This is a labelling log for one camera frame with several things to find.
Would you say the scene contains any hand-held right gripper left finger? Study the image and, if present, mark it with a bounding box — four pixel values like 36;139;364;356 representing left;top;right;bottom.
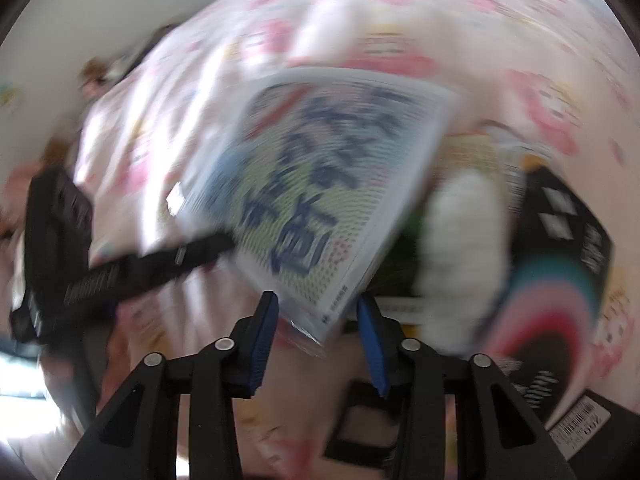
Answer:
55;290;281;480

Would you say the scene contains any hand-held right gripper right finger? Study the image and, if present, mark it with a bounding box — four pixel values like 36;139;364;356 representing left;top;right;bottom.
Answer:
356;294;578;480

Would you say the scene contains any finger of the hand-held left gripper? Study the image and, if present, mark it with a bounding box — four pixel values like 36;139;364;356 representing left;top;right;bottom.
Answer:
117;234;237;301

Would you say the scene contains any cartoon bead kit packet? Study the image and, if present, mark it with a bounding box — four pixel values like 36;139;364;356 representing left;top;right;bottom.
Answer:
167;67;461;358

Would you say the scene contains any black rainbow print box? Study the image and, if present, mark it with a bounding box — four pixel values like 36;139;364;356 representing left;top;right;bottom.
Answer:
480;165;616;411

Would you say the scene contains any white soft item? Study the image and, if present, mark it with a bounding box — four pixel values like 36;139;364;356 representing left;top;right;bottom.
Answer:
417;170;513;356

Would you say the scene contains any pink printed blanket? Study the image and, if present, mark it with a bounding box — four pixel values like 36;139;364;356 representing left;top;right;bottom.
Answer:
10;0;636;480

